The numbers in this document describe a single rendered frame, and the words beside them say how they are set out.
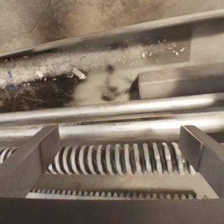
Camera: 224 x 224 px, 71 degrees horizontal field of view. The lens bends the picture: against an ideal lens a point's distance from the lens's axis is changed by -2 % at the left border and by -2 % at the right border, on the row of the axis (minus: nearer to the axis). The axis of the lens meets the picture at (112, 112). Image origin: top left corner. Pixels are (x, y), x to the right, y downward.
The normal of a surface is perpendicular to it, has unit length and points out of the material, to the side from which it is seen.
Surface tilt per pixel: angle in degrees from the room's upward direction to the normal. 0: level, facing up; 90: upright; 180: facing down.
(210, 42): 0
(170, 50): 0
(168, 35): 0
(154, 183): 90
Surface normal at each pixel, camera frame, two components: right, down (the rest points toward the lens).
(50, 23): -0.13, 0.63
